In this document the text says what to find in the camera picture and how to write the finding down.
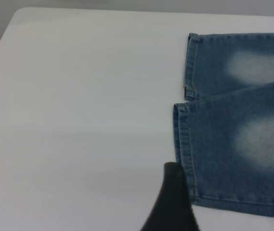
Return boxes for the blue denim shorts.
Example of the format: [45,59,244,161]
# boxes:
[172,32,274,218]

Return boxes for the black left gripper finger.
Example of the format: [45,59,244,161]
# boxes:
[140,162,200,231]

